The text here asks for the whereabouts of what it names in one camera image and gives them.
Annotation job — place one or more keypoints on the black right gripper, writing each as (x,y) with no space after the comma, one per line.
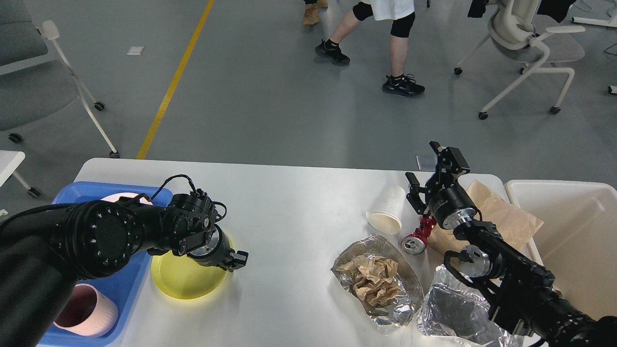
(443,197)

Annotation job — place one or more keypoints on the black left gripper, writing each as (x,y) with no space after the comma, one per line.
(219,253)

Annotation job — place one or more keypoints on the yellow plastic plate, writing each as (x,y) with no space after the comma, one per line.
(184,279)

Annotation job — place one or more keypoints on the pink ribbed mug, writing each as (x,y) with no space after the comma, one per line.
(88,312)

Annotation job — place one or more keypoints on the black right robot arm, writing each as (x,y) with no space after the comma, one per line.
(519,291)

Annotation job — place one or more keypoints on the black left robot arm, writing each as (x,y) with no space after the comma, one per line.
(45,251)

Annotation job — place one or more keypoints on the white paper cup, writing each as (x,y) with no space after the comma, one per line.
(386,213)

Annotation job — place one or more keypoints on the crushed red soda can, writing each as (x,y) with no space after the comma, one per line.
(416,242)

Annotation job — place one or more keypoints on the brown paper bag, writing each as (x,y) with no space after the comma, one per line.
(515,225)

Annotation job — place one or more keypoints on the blue plastic tray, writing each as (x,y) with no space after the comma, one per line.
(122,287)

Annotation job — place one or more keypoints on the foil tray with paper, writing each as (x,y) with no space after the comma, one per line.
(406,303)

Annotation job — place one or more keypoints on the crumpled brown paper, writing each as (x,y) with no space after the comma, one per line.
(373,279)

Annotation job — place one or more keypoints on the crumpled aluminium foil sheet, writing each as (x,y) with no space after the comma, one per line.
(458,313)

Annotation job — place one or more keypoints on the beige plastic bin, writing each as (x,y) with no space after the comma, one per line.
(578,239)

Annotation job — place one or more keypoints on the white office chair right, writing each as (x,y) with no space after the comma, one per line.
(537,41)

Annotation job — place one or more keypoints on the person in white shirt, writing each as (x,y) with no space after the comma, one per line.
(397,82)

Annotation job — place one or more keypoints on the white side table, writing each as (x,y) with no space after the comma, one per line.
(9,162)

